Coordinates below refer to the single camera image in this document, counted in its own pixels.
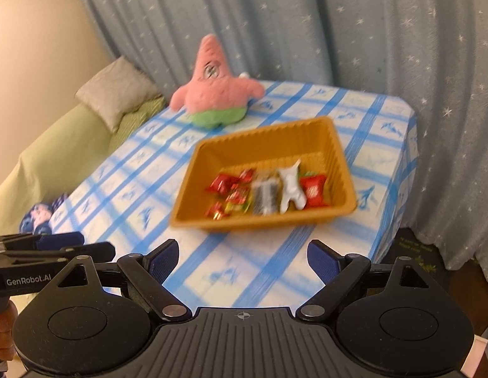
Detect green red candy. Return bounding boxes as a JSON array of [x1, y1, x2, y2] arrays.
[[205, 201, 229, 220]]

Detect black sesame bar packet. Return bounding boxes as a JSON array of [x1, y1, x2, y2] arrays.
[[251, 177, 280, 216]]

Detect large red snack packet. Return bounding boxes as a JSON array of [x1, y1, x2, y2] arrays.
[[205, 172, 239, 195]]

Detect shiny red candy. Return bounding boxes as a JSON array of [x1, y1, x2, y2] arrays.
[[239, 168, 256, 184]]

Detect left hand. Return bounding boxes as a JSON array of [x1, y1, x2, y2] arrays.
[[0, 301, 17, 361]]

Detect blue patterned cushion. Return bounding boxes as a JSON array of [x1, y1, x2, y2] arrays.
[[19, 194, 68, 235]]

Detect green covered sofa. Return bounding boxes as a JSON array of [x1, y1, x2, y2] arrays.
[[0, 104, 112, 235]]

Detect white green snack packet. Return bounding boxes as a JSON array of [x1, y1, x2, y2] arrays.
[[276, 160, 307, 214]]

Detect red packet at tray edge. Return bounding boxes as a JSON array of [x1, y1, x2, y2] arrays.
[[299, 174, 329, 208]]

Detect yellow green candy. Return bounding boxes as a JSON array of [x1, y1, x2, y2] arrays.
[[224, 201, 251, 215]]

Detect orange plastic tray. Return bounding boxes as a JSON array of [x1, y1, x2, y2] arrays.
[[170, 116, 357, 232]]

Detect red candy in tray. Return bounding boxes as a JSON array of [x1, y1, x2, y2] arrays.
[[225, 187, 250, 203]]

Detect green patterned cushion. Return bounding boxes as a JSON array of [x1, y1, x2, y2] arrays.
[[108, 96, 166, 154]]

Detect beige cushion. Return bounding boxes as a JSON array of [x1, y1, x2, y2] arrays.
[[76, 56, 160, 133]]

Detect pink starfish plush toy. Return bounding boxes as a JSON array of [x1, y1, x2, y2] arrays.
[[169, 34, 265, 129]]

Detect blue star curtain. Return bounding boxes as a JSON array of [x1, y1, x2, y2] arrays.
[[83, 0, 488, 280]]

